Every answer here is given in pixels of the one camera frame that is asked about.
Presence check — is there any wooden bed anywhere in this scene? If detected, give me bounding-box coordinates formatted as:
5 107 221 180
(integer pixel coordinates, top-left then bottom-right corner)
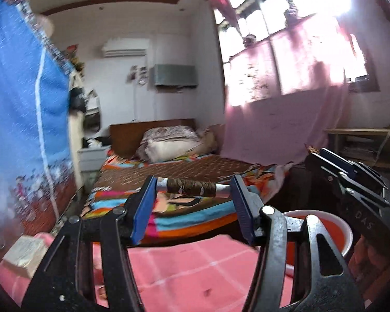
81 119 290 248

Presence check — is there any pink checked blanket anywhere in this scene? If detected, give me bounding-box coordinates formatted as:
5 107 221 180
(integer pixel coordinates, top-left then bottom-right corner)
0 232 296 312

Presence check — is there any wall-mounted television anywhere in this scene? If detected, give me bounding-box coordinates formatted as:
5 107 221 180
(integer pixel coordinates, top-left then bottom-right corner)
153 64 197 89

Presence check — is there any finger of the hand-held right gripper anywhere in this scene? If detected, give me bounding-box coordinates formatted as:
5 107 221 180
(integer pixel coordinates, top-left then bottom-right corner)
305 152 390 209
320 148 389 190

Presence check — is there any wall socket with chargers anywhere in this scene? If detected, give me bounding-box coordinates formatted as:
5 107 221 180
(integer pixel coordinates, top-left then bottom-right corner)
127 66 148 86

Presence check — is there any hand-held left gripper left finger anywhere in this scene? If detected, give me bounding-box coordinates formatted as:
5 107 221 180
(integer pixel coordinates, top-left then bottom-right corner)
21 175 158 312

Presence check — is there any black cloth on nightstand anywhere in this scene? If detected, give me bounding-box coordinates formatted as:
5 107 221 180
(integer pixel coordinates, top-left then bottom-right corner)
82 136 111 148

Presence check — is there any black handbag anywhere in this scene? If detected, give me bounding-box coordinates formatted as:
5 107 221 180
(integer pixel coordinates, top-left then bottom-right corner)
70 88 87 113

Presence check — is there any pink curtain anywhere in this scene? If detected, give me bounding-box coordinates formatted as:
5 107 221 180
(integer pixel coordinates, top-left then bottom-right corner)
208 0 371 166

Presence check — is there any dark wooden desk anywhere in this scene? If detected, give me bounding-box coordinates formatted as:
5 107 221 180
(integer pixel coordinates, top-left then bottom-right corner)
325 127 390 170

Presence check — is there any brown handbag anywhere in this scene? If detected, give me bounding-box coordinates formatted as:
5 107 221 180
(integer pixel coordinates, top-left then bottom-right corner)
84 97 102 132

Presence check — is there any window with frame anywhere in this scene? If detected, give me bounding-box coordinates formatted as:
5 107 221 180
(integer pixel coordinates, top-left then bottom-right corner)
211 0 381 95

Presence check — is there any brown patterned wrapper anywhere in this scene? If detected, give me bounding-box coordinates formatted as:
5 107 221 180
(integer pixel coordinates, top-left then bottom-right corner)
156 177 232 199

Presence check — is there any floral patterned pillow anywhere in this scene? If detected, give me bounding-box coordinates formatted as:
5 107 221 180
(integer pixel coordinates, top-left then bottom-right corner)
141 126 199 145

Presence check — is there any orange bucket with white rim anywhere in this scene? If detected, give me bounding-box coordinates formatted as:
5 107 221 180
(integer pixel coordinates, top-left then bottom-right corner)
281 210 355 280

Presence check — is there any thick old book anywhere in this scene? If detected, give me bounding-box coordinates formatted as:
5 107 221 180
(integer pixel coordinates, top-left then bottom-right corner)
2 237 48 278

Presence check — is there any beige crumpled cloth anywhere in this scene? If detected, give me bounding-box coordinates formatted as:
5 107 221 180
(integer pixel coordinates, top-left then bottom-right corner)
195 127 220 155

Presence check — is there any white air conditioner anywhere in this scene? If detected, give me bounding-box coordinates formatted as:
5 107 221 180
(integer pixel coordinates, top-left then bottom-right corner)
101 38 150 57

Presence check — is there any stack of papers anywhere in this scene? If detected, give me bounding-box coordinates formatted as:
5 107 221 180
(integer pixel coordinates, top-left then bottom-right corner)
341 145 378 161

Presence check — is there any pale basket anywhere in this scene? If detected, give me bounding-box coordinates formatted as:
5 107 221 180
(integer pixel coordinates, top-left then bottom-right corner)
36 15 55 36

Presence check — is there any cream pillow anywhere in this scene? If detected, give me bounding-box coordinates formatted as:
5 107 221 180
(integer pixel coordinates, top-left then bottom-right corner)
136 136 212 163

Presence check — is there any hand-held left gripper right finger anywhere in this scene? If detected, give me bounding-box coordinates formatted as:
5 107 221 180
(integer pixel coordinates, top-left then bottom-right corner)
231 174 358 312

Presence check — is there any blue dotted fabric wardrobe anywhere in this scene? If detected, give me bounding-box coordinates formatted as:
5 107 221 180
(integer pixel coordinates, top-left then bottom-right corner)
0 0 79 257

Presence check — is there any white nightstand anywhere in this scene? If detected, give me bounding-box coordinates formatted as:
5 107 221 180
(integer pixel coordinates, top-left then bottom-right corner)
77 145 111 173

